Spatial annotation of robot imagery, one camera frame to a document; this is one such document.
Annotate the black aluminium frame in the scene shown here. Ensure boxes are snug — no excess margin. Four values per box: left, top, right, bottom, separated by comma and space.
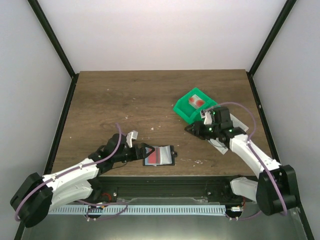
13, 0, 320, 240

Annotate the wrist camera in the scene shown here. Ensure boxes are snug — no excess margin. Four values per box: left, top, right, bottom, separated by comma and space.
200, 108, 214, 125
126, 130, 139, 148

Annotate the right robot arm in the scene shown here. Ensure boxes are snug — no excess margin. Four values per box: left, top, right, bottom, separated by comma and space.
185, 106, 301, 216

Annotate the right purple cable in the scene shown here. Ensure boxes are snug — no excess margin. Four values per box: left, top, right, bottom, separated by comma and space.
202, 101, 288, 221

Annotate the red dotted card stack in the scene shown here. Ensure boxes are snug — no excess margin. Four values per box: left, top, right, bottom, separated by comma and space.
188, 94, 205, 109

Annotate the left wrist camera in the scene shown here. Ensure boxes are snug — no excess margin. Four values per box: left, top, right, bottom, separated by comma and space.
126, 130, 139, 148

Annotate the purple cable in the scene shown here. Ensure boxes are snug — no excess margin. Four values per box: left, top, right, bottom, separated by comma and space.
202, 101, 288, 221
14, 122, 130, 222

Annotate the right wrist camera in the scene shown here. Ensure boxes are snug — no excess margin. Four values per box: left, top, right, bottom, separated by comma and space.
200, 108, 214, 125

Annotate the light blue cable duct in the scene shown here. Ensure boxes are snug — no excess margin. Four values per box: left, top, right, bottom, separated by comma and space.
49, 204, 226, 216

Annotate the black card holder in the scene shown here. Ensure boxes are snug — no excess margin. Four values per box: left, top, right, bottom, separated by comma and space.
142, 145, 178, 167

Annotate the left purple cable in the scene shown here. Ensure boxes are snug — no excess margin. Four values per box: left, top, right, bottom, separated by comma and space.
14, 122, 130, 222

